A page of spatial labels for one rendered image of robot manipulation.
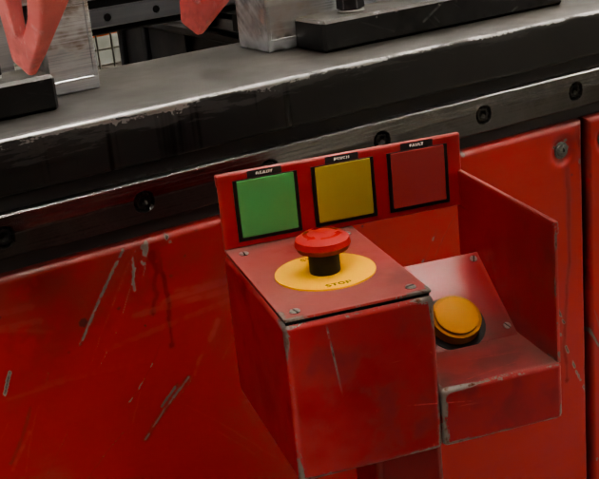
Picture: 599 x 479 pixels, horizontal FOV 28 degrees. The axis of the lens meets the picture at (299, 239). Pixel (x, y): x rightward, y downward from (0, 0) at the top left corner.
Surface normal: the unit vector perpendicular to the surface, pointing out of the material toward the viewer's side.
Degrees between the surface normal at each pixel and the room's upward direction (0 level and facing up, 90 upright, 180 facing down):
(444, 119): 90
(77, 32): 90
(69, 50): 90
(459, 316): 35
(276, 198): 90
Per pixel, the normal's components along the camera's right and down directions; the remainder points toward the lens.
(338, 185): 0.30, 0.29
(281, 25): 0.52, 0.23
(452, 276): 0.10, -0.61
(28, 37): -0.74, 0.42
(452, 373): -0.10, -0.94
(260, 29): -0.85, 0.25
